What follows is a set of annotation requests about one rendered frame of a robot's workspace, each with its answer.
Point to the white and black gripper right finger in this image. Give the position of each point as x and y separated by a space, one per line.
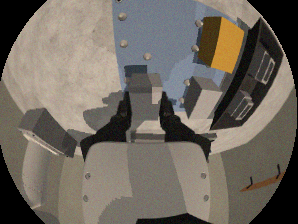
175 130

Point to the orange-yellow block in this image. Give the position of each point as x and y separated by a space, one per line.
220 43

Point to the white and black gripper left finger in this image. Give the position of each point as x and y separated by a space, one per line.
114 130

